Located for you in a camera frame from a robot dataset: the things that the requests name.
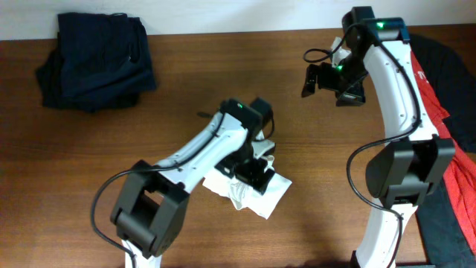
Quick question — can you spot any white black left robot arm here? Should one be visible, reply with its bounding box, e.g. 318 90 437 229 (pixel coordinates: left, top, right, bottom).
110 98 275 267

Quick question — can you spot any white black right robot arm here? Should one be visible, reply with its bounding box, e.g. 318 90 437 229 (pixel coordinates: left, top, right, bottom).
302 6 455 267

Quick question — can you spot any white t-shirt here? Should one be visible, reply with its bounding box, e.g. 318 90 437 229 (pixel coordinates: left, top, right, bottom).
202 169 292 220

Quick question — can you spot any black garment under red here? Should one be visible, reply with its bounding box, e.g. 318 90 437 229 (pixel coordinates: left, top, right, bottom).
411 34 475 267

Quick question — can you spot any dark navy folded clothes pile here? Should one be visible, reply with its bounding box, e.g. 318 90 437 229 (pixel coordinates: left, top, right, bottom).
36 13 157 112

